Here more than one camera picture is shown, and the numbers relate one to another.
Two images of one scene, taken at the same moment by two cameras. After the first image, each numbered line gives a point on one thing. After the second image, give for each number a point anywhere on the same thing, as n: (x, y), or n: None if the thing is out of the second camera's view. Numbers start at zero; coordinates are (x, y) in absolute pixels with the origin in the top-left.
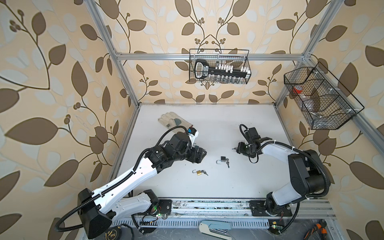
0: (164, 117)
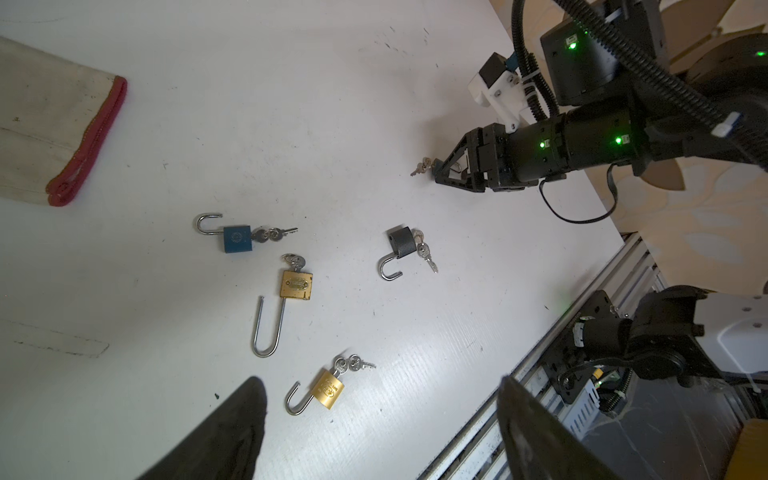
0: (56, 119)
